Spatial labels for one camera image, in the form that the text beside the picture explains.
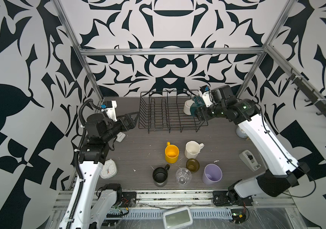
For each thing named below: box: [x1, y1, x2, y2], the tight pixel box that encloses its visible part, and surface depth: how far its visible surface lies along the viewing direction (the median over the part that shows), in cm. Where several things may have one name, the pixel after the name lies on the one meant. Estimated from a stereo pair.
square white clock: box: [100, 158, 118, 179], surface depth 83 cm
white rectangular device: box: [115, 131, 126, 143], surface depth 98 cm
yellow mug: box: [164, 141, 180, 164], surface depth 85 cm
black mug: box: [152, 164, 171, 188], surface depth 81 cm
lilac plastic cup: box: [202, 163, 224, 186], surface depth 75 cm
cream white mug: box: [184, 140, 205, 159], surface depth 85 cm
